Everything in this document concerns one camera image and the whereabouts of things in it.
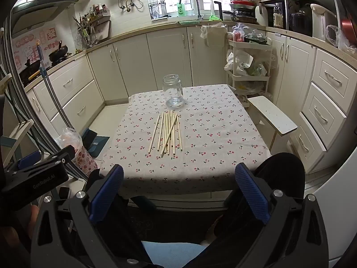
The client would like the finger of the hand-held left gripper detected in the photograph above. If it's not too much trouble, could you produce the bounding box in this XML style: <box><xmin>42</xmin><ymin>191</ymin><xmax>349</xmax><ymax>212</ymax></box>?
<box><xmin>6</xmin><ymin>146</ymin><xmax>76</xmax><ymax>174</ymax></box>

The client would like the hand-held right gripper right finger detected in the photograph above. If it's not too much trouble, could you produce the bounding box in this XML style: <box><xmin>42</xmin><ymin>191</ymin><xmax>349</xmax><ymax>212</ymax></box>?
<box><xmin>223</xmin><ymin>163</ymin><xmax>330</xmax><ymax>268</ymax></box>

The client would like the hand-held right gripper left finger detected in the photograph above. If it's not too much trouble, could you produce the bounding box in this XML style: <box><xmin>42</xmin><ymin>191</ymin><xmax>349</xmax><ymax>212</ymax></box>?
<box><xmin>30</xmin><ymin>164</ymin><xmax>126</xmax><ymax>268</ymax></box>

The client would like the pile of wooden chopsticks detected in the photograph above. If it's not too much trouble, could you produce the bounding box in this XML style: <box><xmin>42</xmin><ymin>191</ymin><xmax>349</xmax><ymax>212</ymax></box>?
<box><xmin>148</xmin><ymin>111</ymin><xmax>183</xmax><ymax>157</ymax></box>

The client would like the clear glass jar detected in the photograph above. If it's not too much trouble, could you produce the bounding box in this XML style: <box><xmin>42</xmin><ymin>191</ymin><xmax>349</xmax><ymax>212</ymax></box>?
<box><xmin>162</xmin><ymin>74</ymin><xmax>185</xmax><ymax>108</ymax></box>

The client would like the person's left hand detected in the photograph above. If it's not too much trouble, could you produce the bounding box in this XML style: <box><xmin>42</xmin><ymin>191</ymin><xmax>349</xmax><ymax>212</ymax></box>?
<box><xmin>6</xmin><ymin>204</ymin><xmax>39</xmax><ymax>246</ymax></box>

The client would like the floral trash bin with bag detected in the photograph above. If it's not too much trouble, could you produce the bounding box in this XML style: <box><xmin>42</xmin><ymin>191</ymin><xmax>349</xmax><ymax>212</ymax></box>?
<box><xmin>54</xmin><ymin>128</ymin><xmax>99</xmax><ymax>178</ymax></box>

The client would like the folding step ladder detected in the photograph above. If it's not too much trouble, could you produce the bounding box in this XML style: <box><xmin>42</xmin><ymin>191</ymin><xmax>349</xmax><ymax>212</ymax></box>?
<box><xmin>0</xmin><ymin>73</ymin><xmax>35</xmax><ymax>171</ymax></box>

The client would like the blue dustpan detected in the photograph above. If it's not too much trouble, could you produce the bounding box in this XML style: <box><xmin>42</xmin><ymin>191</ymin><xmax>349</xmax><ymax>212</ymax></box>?
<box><xmin>82</xmin><ymin>128</ymin><xmax>110</xmax><ymax>158</ymax></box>

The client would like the cherry print tablecloth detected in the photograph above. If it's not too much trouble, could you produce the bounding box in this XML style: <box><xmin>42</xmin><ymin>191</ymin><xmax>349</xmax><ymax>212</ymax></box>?
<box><xmin>99</xmin><ymin>84</ymin><xmax>272</xmax><ymax>196</ymax></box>

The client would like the white stool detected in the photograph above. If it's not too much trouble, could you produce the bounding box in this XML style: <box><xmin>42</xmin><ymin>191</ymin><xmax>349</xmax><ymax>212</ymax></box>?
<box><xmin>247</xmin><ymin>96</ymin><xmax>298</xmax><ymax>157</ymax></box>

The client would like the cream drawer cabinet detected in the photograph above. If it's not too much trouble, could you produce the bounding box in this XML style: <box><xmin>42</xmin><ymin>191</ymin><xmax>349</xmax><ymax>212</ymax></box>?
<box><xmin>24</xmin><ymin>53</ymin><xmax>105</xmax><ymax>134</ymax></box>
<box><xmin>290</xmin><ymin>47</ymin><xmax>357</xmax><ymax>174</ymax></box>

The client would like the white appliance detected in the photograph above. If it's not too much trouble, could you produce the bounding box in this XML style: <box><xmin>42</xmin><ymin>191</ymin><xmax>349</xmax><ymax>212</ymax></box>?
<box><xmin>312</xmin><ymin>142</ymin><xmax>357</xmax><ymax>268</ymax></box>

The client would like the light blue cloth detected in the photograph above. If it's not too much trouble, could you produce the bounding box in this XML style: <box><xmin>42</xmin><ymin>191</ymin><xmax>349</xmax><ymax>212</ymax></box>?
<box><xmin>141</xmin><ymin>240</ymin><xmax>212</xmax><ymax>268</ymax></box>

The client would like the black frying pan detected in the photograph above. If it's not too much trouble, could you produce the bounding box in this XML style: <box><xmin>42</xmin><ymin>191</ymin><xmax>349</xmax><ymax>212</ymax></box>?
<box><xmin>19</xmin><ymin>59</ymin><xmax>42</xmax><ymax>83</ymax></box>

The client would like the black wok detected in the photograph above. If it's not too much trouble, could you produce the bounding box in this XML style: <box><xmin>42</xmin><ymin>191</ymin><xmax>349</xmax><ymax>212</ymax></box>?
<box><xmin>49</xmin><ymin>41</ymin><xmax>69</xmax><ymax>63</ymax></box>

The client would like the white plastic bag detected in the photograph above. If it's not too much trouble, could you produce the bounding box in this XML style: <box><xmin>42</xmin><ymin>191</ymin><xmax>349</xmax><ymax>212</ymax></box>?
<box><xmin>224</xmin><ymin>50</ymin><xmax>254</xmax><ymax>76</ymax></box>

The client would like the cream door cabinet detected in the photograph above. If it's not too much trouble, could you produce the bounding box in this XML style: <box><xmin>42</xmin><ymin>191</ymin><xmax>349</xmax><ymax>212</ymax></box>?
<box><xmin>266</xmin><ymin>31</ymin><xmax>317</xmax><ymax>112</ymax></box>
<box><xmin>86</xmin><ymin>24</ymin><xmax>232</xmax><ymax>105</ymax></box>

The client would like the white rolling cart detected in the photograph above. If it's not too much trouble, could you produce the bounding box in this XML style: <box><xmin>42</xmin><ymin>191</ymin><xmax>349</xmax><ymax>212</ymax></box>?
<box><xmin>225</xmin><ymin>38</ymin><xmax>273</xmax><ymax>101</ymax></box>

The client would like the grey range hood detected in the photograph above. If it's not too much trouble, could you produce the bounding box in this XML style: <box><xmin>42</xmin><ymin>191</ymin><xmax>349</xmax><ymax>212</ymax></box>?
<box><xmin>10</xmin><ymin>0</ymin><xmax>80</xmax><ymax>37</ymax></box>

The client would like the hanging clear plastic bag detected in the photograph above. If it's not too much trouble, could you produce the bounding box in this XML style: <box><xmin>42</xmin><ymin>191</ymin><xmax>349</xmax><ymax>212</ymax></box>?
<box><xmin>200</xmin><ymin>22</ymin><xmax>228</xmax><ymax>48</ymax></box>

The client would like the white kettle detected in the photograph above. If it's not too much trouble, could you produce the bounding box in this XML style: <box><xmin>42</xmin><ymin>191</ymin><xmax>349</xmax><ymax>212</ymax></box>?
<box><xmin>255</xmin><ymin>1</ymin><xmax>270</xmax><ymax>27</ymax></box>

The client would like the black rice cooker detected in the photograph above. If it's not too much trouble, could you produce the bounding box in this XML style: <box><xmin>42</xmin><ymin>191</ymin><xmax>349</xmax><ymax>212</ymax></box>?
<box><xmin>289</xmin><ymin>7</ymin><xmax>312</xmax><ymax>32</ymax></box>

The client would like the white electric thermo pot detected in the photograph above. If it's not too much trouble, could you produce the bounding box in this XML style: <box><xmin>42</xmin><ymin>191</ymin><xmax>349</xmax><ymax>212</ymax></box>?
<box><xmin>310</xmin><ymin>3</ymin><xmax>339</xmax><ymax>41</ymax></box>

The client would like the stack of cooking pans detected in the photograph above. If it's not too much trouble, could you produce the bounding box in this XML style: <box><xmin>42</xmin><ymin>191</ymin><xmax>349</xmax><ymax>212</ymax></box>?
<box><xmin>221</xmin><ymin>0</ymin><xmax>257</xmax><ymax>23</ymax></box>

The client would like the chrome sink faucet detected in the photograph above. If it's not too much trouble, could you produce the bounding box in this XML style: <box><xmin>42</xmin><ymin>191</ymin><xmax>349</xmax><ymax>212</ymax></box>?
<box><xmin>179</xmin><ymin>0</ymin><xmax>203</xmax><ymax>21</ymax></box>

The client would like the red pan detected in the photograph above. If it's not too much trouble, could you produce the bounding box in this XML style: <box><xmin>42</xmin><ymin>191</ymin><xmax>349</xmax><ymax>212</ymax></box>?
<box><xmin>340</xmin><ymin>17</ymin><xmax>357</xmax><ymax>45</ymax></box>

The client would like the broom with metal handle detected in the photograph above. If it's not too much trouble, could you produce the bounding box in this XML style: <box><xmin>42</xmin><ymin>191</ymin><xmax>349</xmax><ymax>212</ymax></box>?
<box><xmin>36</xmin><ymin>40</ymin><xmax>90</xmax><ymax>146</ymax></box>

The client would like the red patterned wall sticker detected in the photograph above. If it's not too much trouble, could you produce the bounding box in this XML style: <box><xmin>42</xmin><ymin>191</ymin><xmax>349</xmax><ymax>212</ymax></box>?
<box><xmin>12</xmin><ymin>26</ymin><xmax>58</xmax><ymax>70</ymax></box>

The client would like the wall utensil rack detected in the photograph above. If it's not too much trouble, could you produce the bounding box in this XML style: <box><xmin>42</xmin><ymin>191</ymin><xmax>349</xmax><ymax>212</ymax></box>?
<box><xmin>73</xmin><ymin>4</ymin><xmax>111</xmax><ymax>48</ymax></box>

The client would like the wire window basket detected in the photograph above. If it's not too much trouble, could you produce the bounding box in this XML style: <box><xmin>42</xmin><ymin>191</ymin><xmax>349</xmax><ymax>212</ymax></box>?
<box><xmin>148</xmin><ymin>2</ymin><xmax>162</xmax><ymax>20</ymax></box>

